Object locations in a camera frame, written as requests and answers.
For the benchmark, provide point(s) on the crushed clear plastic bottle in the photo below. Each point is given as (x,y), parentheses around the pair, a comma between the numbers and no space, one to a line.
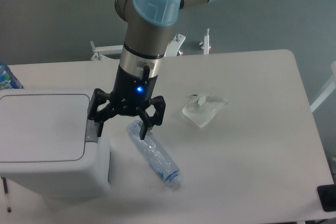
(155,155)

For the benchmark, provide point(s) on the blue labelled drink bottle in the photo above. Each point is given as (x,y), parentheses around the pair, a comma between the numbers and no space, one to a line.
(8,79)

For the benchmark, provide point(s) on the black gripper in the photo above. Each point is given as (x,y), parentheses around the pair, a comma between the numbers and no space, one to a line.
(131,96)

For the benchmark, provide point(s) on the white frame at right edge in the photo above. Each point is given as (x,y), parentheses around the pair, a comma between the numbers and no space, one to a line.
(324,91)

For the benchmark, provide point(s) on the crumpled white paper wrapper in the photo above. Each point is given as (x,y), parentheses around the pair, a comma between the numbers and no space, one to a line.
(203,107)

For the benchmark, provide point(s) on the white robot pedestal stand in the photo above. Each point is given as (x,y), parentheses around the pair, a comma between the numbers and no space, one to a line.
(173,48)

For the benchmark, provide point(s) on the black device at table edge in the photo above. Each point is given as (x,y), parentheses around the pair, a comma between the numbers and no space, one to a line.
(327,197)

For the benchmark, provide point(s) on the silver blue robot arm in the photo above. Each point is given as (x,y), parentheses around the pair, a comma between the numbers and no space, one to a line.
(150,24)

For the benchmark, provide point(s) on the white push-button trash can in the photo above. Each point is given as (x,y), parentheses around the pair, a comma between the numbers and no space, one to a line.
(49,146)

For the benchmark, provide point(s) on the black white pen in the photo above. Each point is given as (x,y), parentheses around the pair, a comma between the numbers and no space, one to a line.
(6,193)

